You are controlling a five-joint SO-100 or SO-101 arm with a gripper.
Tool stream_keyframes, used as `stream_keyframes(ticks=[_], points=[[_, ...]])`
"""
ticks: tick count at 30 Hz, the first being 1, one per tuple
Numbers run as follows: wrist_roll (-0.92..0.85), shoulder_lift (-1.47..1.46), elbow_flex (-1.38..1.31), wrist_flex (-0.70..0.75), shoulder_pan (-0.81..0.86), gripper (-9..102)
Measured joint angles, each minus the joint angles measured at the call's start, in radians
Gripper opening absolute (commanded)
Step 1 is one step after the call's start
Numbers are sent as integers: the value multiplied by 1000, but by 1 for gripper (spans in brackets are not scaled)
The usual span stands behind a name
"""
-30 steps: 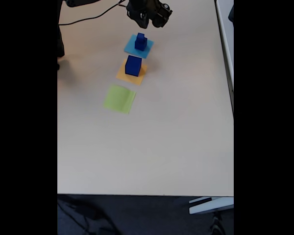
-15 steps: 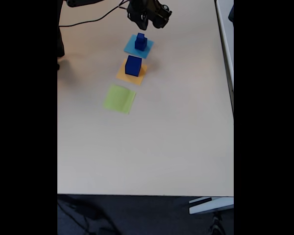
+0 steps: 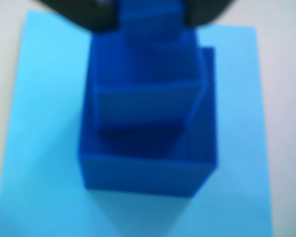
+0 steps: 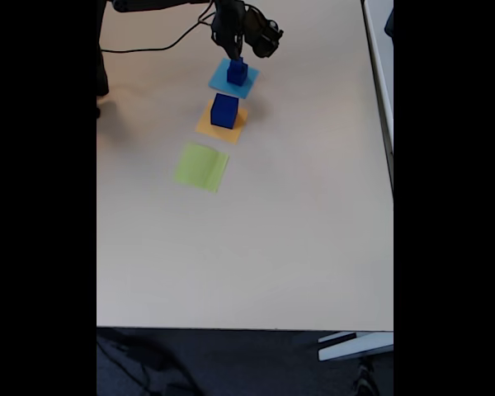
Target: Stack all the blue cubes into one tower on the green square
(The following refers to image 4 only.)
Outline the medium blue cube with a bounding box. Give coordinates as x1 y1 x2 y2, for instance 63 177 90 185
226 62 249 87

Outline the large blue cube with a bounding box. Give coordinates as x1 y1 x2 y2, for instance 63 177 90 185
210 92 238 130

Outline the blue paper square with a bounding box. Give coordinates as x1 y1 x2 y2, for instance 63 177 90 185
208 57 260 100

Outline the orange paper square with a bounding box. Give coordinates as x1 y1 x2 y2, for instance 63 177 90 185
195 97 249 145

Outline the green paper square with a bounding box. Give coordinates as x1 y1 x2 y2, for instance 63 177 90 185
172 142 230 194

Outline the white side table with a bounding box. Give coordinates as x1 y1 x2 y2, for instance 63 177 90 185
361 0 394 199

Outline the white table foot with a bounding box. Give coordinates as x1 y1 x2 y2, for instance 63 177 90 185
317 331 394 362

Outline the black camera box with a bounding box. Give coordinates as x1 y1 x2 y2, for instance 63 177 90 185
243 4 285 59

